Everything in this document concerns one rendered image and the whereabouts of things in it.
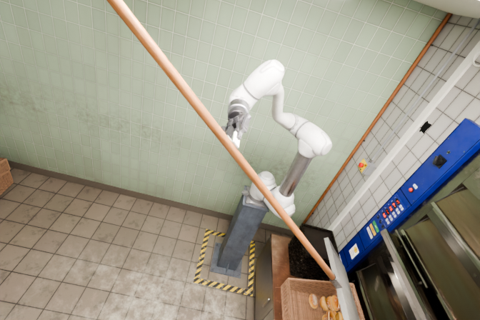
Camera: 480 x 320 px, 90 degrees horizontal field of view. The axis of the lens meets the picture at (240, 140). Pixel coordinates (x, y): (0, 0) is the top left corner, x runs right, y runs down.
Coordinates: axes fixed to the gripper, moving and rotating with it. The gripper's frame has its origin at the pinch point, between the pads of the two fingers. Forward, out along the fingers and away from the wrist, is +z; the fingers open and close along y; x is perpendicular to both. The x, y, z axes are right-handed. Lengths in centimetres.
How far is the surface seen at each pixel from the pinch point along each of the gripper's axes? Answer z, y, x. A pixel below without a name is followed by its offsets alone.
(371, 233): -45, -22, -139
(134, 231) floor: -77, 189, -84
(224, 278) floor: -51, 122, -159
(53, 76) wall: -120, 154, 72
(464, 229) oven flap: -12, -64, -104
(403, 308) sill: 1, -22, -144
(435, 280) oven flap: -1, -42, -122
